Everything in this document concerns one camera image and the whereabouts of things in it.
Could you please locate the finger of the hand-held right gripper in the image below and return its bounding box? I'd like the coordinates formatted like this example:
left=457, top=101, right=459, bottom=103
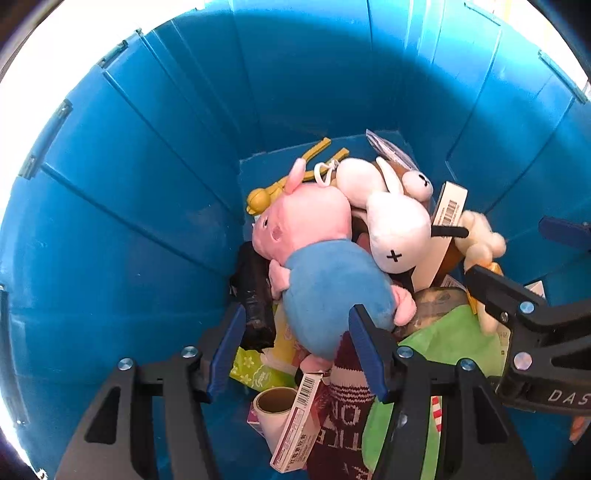
left=465, top=264, right=550, bottom=331
left=539, top=216, right=591, bottom=251

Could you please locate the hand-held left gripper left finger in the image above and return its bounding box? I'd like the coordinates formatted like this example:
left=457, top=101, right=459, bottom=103
left=55, top=302, right=247, bottom=480

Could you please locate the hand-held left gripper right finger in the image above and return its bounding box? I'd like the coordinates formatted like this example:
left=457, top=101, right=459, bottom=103
left=348, top=304, right=532, bottom=480

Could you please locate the cream plush toy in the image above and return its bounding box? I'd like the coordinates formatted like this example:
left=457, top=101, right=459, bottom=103
left=461, top=210, right=507, bottom=335

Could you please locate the pig plush with blue body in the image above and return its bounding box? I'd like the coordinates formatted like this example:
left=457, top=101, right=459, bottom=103
left=252, top=157, right=416, bottom=372

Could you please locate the cardboard tube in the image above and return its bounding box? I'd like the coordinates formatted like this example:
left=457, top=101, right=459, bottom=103
left=256, top=387, right=300, bottom=455

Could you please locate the pink carton box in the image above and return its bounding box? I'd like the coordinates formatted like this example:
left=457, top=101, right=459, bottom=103
left=269, top=370, right=324, bottom=472

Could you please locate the white plush with loop cord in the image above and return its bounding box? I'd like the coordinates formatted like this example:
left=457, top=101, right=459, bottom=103
left=314, top=158, right=389, bottom=205

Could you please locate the blue plastic storage container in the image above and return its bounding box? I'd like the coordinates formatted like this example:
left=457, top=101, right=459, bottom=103
left=0, top=0, right=591, bottom=480

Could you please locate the green floral packet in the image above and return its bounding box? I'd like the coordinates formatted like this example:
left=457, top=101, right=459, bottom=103
left=230, top=346, right=298, bottom=389

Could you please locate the yellow packet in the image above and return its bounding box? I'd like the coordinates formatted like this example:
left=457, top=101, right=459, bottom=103
left=272, top=302, right=310, bottom=370

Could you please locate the black packet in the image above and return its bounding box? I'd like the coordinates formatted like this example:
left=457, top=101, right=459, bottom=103
left=229, top=241, right=278, bottom=350

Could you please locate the green crocodile plush hat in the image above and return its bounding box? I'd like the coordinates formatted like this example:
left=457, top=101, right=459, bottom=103
left=361, top=305, right=509, bottom=480

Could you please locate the white box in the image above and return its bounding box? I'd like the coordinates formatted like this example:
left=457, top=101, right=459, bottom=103
left=411, top=181, right=469, bottom=288

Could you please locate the white rabbit plush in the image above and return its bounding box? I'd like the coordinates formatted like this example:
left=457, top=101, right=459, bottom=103
left=367, top=156, right=433, bottom=276

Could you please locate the yellow rubber toy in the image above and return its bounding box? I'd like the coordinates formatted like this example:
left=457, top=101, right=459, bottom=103
left=246, top=137, right=350, bottom=216

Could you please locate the clear plastic packaging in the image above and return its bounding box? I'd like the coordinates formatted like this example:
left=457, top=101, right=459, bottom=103
left=366, top=129, right=415, bottom=172

